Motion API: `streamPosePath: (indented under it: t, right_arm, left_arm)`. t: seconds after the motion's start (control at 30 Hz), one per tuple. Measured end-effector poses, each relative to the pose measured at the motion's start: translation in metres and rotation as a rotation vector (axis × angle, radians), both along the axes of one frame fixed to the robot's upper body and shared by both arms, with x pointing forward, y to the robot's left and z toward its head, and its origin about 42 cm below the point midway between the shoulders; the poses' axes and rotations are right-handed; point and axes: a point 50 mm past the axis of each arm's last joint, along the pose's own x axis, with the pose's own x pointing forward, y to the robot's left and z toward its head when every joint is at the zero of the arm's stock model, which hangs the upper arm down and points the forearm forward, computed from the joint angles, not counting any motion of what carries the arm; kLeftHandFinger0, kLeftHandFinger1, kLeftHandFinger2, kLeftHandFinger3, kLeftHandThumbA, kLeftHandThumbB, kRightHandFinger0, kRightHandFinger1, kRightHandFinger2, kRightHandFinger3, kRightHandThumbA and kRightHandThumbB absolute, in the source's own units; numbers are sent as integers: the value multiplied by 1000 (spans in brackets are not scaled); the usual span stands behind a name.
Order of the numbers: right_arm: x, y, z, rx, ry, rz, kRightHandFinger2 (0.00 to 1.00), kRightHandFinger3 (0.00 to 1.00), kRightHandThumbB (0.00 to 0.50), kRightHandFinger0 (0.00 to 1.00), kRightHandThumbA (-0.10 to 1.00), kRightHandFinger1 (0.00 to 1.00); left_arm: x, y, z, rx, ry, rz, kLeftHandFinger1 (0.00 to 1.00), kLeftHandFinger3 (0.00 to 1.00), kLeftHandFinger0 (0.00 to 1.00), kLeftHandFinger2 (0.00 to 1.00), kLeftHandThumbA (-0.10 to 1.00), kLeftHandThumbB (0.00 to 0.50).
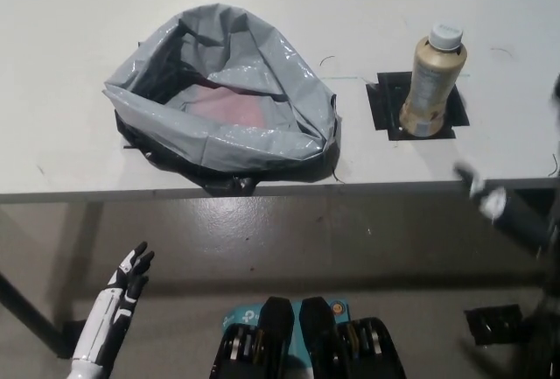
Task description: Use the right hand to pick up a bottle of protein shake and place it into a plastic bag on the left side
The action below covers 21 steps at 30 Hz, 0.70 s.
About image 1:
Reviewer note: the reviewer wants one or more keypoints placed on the black tape square marker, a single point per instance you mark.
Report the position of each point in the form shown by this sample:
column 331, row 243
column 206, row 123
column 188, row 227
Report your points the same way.
column 385, row 107

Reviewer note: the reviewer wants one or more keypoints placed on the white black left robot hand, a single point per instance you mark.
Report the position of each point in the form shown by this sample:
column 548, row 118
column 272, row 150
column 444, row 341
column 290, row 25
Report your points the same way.
column 105, row 317

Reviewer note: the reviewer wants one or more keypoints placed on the grey plastic bag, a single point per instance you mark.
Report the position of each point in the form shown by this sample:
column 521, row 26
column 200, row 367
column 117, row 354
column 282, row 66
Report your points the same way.
column 245, row 142

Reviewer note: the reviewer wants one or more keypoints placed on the black table leg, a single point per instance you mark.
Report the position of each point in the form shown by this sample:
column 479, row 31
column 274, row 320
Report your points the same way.
column 30, row 304

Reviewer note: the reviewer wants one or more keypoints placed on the red item inside bag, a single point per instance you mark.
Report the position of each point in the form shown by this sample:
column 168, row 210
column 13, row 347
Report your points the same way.
column 227, row 107

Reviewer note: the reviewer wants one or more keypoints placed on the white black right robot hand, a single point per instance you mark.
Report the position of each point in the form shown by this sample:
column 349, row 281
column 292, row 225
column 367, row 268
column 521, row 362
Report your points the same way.
column 492, row 201

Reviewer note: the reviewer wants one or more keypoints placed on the beige protein shake bottle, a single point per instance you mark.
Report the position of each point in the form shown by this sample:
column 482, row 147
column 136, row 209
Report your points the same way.
column 431, row 83

